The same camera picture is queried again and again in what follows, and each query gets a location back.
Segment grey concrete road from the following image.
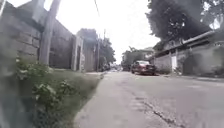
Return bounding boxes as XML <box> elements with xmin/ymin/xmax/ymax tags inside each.
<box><xmin>73</xmin><ymin>70</ymin><xmax>224</xmax><ymax>128</ymax></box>

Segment concrete utility pole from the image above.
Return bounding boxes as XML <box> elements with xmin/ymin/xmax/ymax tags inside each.
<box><xmin>38</xmin><ymin>0</ymin><xmax>62</xmax><ymax>66</ymax></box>

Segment overhead wires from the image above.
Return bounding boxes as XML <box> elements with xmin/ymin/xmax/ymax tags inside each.
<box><xmin>93</xmin><ymin>0</ymin><xmax>102</xmax><ymax>18</ymax></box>

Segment grey block wall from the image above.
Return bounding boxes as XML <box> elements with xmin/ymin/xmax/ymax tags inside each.
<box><xmin>0</xmin><ymin>0</ymin><xmax>98</xmax><ymax>84</ymax></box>

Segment large dark tree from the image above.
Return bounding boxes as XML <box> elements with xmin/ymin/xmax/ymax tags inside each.
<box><xmin>145</xmin><ymin>0</ymin><xmax>224</xmax><ymax>44</ymax></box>

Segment grass verge with weeds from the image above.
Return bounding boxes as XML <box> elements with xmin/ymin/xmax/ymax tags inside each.
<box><xmin>13</xmin><ymin>59</ymin><xmax>105</xmax><ymax>128</ymax></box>

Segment dark red car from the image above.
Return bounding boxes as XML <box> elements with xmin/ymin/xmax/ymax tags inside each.
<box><xmin>129</xmin><ymin>60</ymin><xmax>158</xmax><ymax>76</ymax></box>

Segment green trees behind wall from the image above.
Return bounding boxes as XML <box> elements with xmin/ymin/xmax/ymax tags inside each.
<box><xmin>98</xmin><ymin>37</ymin><xmax>117</xmax><ymax>70</ymax></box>

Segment grey wall with white gate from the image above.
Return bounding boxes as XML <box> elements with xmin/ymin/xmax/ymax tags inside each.
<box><xmin>152</xmin><ymin>30</ymin><xmax>224</xmax><ymax>78</ymax></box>

